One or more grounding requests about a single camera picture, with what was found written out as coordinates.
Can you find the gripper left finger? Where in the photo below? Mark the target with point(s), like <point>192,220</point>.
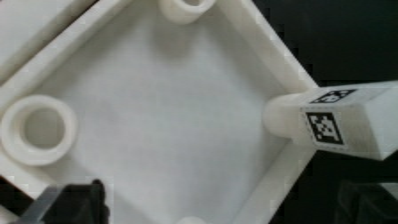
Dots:
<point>69,205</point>

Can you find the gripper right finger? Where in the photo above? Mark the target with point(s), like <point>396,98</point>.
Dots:
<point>366,203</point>

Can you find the white square table top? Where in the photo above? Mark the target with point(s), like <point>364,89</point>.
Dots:
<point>167,84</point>

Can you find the white front fence bar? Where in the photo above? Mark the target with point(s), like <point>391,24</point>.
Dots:
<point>32,21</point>

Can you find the white table leg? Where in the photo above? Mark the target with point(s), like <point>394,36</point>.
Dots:
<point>339,119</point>

